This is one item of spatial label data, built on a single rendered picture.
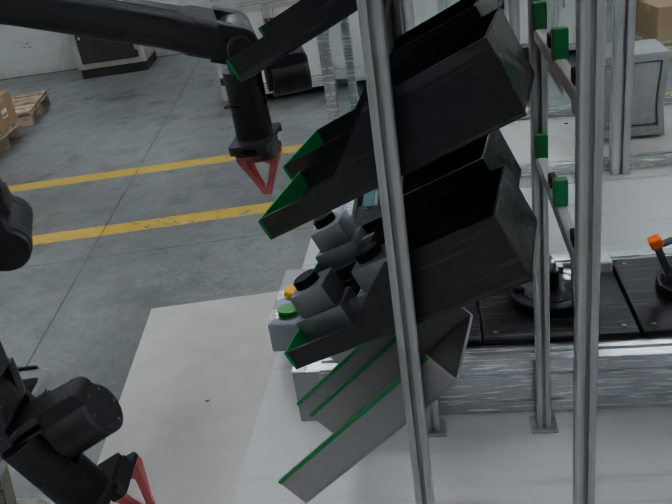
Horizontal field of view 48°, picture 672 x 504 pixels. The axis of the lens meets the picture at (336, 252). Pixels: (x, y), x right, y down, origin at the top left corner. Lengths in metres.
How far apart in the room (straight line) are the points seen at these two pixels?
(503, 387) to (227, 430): 0.46
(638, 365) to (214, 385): 0.73
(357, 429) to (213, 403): 0.56
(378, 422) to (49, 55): 9.16
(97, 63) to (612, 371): 8.12
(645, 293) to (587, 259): 0.66
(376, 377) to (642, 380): 0.47
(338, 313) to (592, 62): 0.38
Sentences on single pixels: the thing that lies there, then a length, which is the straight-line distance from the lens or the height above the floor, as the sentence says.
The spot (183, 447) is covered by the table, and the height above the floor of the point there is 0.86.
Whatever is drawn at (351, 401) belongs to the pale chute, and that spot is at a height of 1.05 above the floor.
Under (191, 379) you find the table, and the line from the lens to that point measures 1.47.
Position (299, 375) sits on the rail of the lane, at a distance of 1.24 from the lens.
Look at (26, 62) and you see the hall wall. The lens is 9.95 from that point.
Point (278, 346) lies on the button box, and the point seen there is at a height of 0.91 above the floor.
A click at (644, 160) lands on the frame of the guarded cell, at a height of 0.88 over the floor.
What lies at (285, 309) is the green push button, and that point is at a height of 0.97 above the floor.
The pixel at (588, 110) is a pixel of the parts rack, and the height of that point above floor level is 1.47.
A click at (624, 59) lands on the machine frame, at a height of 1.16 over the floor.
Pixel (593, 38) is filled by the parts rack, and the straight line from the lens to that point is 0.65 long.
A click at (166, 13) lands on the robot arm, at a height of 1.53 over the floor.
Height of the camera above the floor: 1.67
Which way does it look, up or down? 26 degrees down
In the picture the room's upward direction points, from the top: 9 degrees counter-clockwise
